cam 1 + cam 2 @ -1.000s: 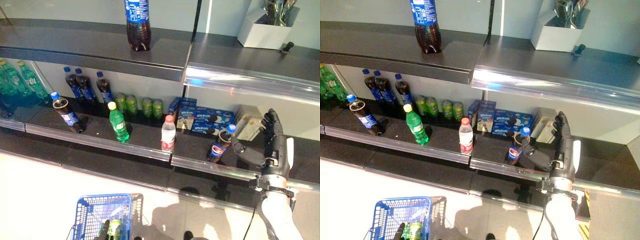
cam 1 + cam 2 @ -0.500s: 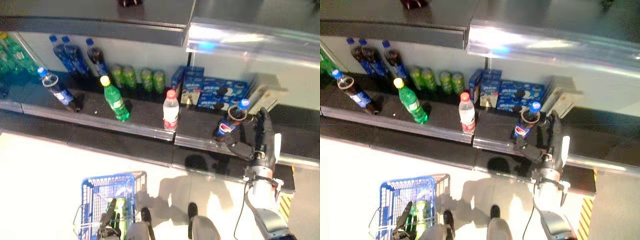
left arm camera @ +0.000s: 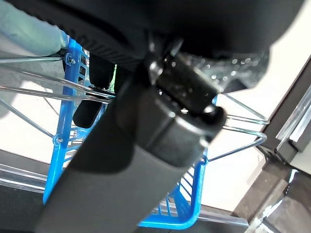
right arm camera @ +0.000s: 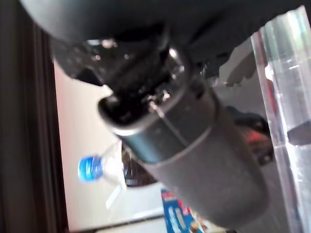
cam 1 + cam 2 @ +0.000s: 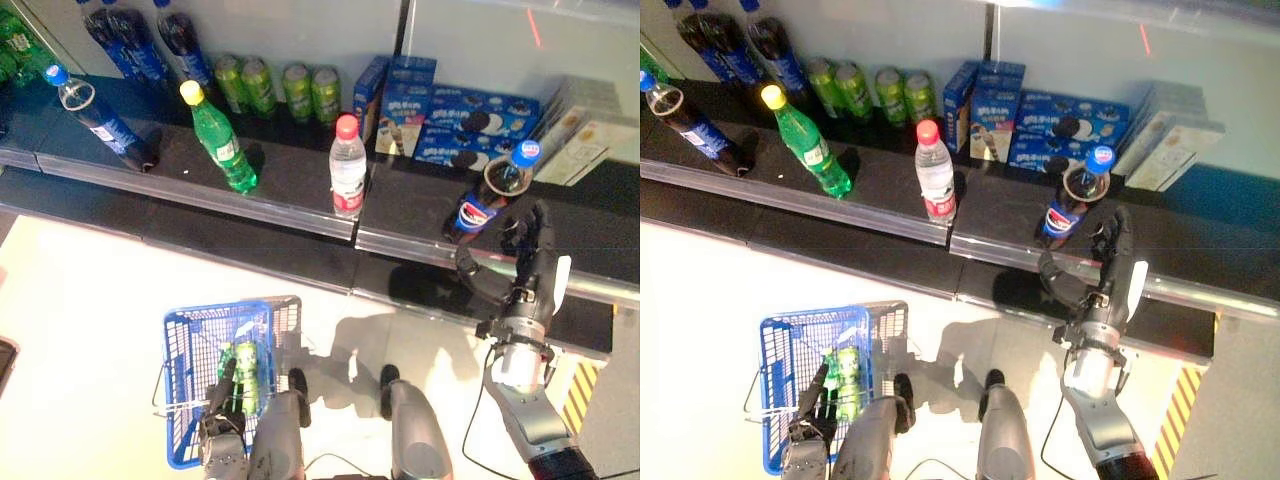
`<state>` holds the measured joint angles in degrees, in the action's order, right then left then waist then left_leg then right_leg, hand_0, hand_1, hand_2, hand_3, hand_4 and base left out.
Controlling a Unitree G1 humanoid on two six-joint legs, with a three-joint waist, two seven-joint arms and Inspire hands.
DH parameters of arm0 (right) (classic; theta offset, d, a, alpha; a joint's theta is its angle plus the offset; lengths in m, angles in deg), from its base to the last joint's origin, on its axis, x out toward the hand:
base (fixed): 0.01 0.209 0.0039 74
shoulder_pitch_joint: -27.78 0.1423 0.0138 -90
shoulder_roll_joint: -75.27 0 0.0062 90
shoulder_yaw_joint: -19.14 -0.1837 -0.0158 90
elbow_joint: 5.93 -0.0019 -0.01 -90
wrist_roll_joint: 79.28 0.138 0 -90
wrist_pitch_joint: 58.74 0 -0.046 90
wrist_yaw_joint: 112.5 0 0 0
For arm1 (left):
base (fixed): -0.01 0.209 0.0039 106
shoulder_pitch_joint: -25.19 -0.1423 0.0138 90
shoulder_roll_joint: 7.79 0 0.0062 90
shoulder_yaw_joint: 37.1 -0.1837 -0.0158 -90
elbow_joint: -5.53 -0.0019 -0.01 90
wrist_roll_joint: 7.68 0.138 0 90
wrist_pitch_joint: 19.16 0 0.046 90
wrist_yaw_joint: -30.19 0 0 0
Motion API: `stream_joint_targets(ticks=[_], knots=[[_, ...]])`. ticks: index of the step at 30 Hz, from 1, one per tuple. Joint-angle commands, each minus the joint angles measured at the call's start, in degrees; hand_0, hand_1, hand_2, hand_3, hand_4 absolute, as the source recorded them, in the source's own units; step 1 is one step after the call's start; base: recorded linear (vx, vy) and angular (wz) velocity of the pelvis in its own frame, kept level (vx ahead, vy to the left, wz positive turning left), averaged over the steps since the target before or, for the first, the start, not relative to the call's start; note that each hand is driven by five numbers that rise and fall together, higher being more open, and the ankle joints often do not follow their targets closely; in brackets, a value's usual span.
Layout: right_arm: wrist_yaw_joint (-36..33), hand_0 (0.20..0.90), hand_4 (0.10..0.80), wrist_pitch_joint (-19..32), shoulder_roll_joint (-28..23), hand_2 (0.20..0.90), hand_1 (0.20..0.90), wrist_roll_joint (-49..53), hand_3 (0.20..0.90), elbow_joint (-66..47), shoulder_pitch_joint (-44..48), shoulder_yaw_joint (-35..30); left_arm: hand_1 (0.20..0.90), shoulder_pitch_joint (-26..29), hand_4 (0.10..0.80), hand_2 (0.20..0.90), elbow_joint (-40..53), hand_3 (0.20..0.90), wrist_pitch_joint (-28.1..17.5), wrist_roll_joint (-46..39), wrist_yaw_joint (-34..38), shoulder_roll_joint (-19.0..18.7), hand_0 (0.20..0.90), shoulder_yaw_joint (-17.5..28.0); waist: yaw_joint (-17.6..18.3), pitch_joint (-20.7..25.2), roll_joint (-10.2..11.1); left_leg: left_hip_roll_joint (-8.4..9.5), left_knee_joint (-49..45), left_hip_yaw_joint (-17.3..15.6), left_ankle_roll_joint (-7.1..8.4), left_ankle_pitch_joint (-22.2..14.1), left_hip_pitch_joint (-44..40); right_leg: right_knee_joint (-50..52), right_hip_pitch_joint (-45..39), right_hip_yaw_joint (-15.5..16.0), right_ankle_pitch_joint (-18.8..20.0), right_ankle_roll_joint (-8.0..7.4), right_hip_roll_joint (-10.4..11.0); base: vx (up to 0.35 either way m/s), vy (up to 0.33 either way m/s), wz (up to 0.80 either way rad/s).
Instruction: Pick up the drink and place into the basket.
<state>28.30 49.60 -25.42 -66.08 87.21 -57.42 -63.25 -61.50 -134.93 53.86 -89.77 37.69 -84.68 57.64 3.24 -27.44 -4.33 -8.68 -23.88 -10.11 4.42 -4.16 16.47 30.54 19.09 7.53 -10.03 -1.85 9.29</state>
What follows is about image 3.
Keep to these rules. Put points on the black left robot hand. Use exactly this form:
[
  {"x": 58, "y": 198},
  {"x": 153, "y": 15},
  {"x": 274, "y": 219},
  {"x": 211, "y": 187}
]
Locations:
[{"x": 145, "y": 145}]

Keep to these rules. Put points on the blue plastic shopping basket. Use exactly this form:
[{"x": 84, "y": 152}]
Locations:
[{"x": 196, "y": 194}]

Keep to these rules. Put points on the black low display stand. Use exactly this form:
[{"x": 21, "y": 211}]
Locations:
[{"x": 295, "y": 143}]

